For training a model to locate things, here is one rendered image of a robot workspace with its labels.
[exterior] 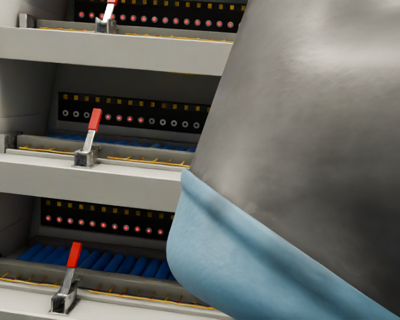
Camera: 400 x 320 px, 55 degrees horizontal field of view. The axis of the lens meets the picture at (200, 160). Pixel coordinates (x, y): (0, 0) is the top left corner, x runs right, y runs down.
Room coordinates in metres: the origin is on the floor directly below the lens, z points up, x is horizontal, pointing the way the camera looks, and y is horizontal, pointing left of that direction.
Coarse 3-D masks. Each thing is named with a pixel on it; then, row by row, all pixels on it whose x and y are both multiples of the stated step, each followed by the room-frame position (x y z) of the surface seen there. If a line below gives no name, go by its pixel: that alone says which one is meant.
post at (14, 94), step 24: (24, 0) 0.59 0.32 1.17; (48, 0) 0.66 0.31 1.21; (0, 72) 0.57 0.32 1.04; (24, 72) 0.63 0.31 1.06; (48, 72) 0.70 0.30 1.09; (0, 96) 0.58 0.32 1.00; (24, 96) 0.64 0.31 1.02; (48, 96) 0.72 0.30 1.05; (0, 192) 0.62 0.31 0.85; (0, 216) 0.63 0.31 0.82; (24, 216) 0.70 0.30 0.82; (24, 240) 0.72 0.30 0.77
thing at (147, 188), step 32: (0, 128) 0.58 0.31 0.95; (32, 128) 0.68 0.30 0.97; (64, 128) 0.70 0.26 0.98; (128, 128) 0.68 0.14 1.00; (0, 160) 0.53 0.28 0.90; (32, 160) 0.55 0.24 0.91; (64, 160) 0.56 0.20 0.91; (32, 192) 0.53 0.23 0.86; (64, 192) 0.53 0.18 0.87; (96, 192) 0.52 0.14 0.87; (128, 192) 0.52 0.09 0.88; (160, 192) 0.51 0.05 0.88
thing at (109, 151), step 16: (32, 144) 0.60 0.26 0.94; (48, 144) 0.59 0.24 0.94; (64, 144) 0.59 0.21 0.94; (80, 144) 0.59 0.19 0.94; (96, 144) 0.58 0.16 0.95; (112, 144) 0.59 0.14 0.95; (128, 160) 0.56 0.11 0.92; (144, 160) 0.58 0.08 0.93; (160, 160) 0.57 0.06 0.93; (176, 160) 0.57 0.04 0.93
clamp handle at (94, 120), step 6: (96, 114) 0.55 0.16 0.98; (90, 120) 0.55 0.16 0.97; (96, 120) 0.54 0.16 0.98; (90, 126) 0.54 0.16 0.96; (96, 126) 0.54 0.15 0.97; (90, 132) 0.54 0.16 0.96; (90, 138) 0.54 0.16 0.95; (84, 144) 0.54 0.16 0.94; (90, 144) 0.54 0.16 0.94; (84, 150) 0.53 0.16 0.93
